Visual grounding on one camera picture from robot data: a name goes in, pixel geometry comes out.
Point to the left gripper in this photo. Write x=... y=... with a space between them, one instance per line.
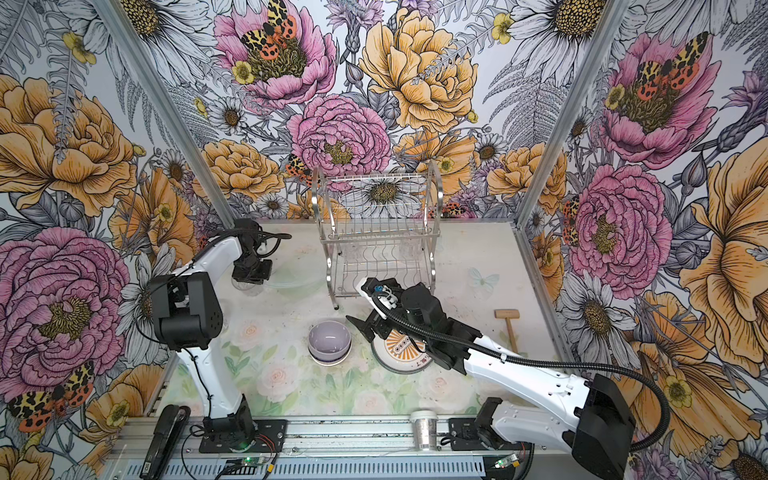
x=257 y=278

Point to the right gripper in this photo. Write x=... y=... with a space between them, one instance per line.
x=363 y=327

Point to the lavender bowl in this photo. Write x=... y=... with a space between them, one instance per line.
x=329 y=340

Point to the pink patterned white plate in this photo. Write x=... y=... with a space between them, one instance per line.
x=398 y=354

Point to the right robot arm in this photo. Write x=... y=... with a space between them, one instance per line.
x=587 y=418

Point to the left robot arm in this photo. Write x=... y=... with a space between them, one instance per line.
x=187 y=318

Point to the chrome two-tier dish rack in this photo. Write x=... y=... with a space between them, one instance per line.
x=398 y=210

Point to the small wooden mallet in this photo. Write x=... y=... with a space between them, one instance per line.
x=508 y=316

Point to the black handheld device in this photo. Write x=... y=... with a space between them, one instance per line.
x=168 y=429

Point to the green circuit board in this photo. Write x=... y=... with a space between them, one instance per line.
x=256 y=461

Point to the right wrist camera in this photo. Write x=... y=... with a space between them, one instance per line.
x=383 y=295

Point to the aluminium front rail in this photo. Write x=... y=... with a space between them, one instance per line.
x=346 y=436

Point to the white cylinder on rail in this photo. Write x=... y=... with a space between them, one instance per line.
x=424 y=430

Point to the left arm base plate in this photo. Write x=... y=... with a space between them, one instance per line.
x=265 y=436

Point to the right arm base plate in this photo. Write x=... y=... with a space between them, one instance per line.
x=463 y=435

